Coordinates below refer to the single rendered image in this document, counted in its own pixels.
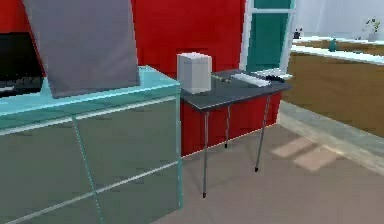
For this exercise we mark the dark grey side table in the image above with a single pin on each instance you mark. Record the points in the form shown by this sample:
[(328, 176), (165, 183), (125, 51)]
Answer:
[(230, 93)]

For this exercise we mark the teal chest of drawers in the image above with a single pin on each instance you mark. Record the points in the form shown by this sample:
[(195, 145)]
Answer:
[(100, 143)]

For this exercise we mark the grey leaning panel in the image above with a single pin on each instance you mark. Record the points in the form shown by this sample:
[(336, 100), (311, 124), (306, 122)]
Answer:
[(83, 43)]

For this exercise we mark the small black and white object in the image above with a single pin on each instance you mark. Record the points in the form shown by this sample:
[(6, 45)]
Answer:
[(297, 32)]

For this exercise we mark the brown kitchen counter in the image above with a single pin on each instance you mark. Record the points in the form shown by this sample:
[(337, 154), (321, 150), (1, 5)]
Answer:
[(336, 83)]

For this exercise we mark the teal bottle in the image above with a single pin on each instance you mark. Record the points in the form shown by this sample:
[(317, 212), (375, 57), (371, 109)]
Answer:
[(332, 44)]

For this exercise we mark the black television set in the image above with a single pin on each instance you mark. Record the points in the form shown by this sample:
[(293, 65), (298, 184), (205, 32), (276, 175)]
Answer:
[(18, 63)]

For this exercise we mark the house plant in white pot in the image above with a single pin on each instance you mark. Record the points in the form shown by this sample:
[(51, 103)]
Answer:
[(374, 30)]

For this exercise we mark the teal window with white frame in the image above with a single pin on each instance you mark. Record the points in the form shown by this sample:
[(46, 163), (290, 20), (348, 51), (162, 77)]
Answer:
[(268, 36)]

